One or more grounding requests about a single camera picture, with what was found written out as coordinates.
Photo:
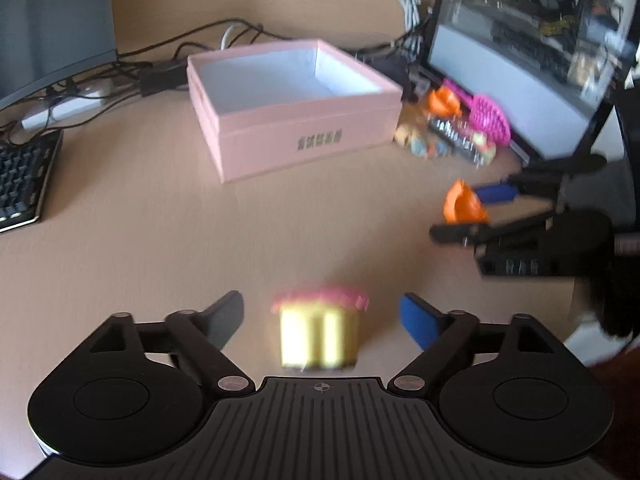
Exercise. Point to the black keyboard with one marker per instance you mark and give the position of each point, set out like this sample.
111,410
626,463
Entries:
25,180

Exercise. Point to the computer monitor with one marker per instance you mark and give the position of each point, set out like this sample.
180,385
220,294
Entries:
50,20

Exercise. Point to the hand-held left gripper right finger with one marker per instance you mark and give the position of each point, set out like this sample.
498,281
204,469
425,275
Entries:
417,322

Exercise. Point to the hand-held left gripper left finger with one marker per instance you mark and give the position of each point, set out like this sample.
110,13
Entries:
227,317

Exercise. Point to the pink cardboard box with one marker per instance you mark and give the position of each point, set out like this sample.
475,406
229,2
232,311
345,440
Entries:
280,135

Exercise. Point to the white power strip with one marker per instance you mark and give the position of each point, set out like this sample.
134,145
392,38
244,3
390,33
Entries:
60,110

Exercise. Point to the orange patched plush toy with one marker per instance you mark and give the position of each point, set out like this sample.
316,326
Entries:
415,140

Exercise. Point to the orange plastic toy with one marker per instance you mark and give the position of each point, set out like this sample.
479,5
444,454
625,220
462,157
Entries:
442,100
462,205

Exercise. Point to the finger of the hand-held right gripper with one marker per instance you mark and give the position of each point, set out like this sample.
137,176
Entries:
465,234
495,193

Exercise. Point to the black power adapter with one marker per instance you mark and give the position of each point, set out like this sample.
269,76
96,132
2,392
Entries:
160,77

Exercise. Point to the yellow cupcake toy pink frosting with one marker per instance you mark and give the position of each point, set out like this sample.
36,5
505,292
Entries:
320,335

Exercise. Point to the pink plastic basket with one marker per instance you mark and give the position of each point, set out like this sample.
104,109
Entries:
487,115

